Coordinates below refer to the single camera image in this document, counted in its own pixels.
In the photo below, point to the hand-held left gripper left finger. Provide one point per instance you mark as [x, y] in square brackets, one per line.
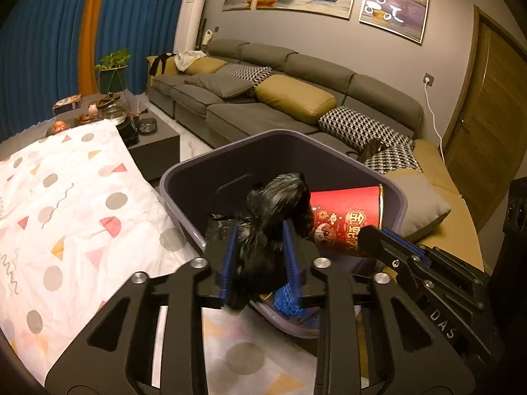
[228, 263]

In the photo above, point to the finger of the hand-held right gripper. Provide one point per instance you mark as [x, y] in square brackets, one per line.
[383, 245]

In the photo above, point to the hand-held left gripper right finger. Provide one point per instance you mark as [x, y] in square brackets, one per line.
[290, 263]

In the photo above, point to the blue foam net sleeve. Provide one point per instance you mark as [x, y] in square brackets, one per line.
[288, 302]

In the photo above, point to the red printed paper cup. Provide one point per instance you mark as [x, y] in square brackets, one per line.
[346, 214]

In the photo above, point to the black plastic bag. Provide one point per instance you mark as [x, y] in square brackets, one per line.
[271, 214]

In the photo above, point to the purple plastic bin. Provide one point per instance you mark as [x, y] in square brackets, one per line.
[197, 181]

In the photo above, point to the large grey cushion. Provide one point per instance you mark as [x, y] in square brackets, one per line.
[420, 205]

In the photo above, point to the mustard yellow chaise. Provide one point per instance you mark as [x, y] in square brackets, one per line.
[461, 222]

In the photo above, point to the dark brown cloth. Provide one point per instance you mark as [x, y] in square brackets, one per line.
[370, 149]

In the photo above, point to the dark coffee table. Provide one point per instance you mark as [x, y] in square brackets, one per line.
[158, 148]

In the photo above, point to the grey sectional sofa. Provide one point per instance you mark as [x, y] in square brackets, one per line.
[255, 119]

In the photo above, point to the white patterned blanket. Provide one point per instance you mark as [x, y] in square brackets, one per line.
[74, 222]

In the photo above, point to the dark ashtray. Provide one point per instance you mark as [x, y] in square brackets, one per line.
[147, 125]

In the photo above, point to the large yellow cushion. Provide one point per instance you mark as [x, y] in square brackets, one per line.
[296, 98]

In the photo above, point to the brown wooden door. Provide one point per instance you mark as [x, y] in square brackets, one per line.
[490, 111]

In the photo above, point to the flat grey cushion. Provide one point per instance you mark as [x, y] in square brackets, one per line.
[218, 85]

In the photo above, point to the glass teapot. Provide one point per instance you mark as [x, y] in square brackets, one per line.
[113, 112]

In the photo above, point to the long houndstooth cushion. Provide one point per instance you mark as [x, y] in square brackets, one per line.
[247, 73]

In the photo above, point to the small yellow cushion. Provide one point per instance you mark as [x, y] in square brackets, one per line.
[206, 66]

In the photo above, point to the small brown teapot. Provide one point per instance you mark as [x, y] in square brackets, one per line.
[84, 119]

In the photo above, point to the white cloth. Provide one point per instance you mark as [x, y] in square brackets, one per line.
[188, 58]

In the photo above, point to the black cloth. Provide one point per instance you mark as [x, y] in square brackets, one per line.
[160, 63]

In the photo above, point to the small round figurine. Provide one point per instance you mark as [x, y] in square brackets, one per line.
[60, 126]

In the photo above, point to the printed flat box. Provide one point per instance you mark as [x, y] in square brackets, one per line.
[68, 105]

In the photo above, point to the potted green plant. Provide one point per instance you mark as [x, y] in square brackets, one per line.
[112, 59]

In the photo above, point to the purple abstract painting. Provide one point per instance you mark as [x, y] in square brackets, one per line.
[393, 6]

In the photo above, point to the white standing air conditioner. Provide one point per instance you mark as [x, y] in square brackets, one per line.
[188, 20]

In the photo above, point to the blue curtain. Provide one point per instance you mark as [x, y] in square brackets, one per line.
[41, 49]
[144, 16]

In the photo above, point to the orange curtain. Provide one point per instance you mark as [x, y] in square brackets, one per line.
[92, 28]

